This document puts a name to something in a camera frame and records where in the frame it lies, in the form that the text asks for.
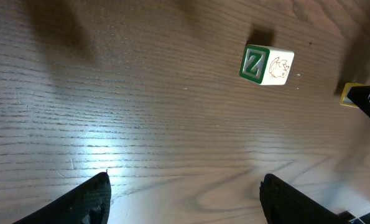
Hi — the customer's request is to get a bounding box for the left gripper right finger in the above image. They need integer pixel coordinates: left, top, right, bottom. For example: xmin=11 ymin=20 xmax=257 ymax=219
xmin=259 ymin=174 xmax=347 ymax=224

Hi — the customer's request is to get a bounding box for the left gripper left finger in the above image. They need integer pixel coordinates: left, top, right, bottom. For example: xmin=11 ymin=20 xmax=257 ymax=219
xmin=16 ymin=172 xmax=111 ymax=224

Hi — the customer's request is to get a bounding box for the green Z white block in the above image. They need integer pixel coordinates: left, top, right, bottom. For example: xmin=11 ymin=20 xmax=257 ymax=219
xmin=239 ymin=44 xmax=295 ymax=85

